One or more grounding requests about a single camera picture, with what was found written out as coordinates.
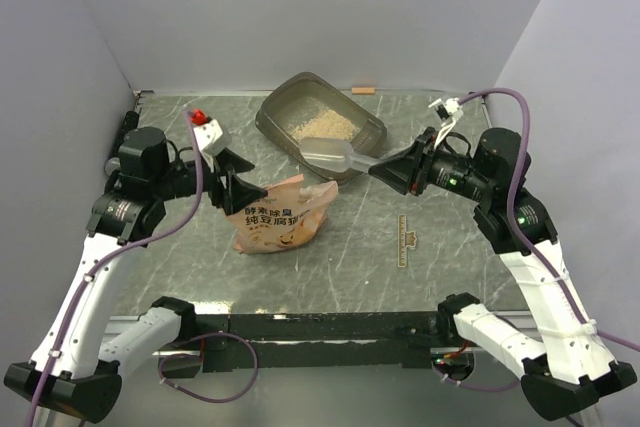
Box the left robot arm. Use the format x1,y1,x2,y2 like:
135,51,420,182
4,119,266,423

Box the small orange block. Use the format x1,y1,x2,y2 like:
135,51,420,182
351,87,376,95

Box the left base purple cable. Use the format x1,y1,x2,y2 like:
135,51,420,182
157,331,260,403

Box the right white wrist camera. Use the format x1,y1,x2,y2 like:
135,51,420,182
428,97,463,148

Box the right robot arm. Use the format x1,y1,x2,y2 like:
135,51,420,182
366,128,637,421

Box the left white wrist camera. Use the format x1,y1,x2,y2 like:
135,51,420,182
188,109,231,170

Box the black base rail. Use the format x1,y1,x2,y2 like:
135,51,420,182
139,311,496,373

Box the clear plastic scoop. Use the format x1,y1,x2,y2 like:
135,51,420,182
299,138,381,173

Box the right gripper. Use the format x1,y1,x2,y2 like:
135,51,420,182
368,126,493,203

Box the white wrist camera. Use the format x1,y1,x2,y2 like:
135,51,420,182
188,109,231,170
428,97,463,148

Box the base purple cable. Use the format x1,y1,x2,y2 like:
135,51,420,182
432,336,525,391
157,331,260,403

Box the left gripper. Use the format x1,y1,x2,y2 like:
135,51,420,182
152,146,268,214

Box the pink cat litter bag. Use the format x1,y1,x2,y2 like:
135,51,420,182
226,174,339,254

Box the grey plastic litter box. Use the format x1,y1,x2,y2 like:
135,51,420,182
255,72,387,166

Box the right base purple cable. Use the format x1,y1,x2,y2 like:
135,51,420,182
432,336,525,391

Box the black cylinder with grey cap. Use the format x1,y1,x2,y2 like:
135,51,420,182
104,110,140,176

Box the clean litter granules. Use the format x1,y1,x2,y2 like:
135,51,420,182
291,110,358,141

